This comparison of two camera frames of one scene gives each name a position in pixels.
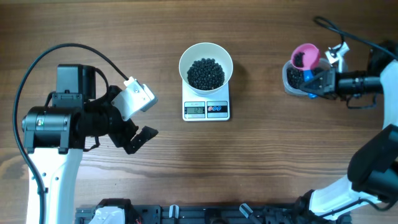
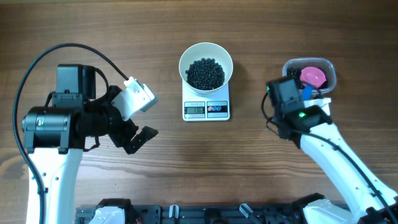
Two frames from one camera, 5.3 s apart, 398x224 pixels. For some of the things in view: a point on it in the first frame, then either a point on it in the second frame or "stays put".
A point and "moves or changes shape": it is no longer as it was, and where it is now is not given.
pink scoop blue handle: [305, 57] moves or changes shape
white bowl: [196, 51] stays put
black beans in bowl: [206, 74] stays put
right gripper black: [328, 86] to [298, 87]
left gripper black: [139, 139] stays put
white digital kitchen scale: [211, 107] stays put
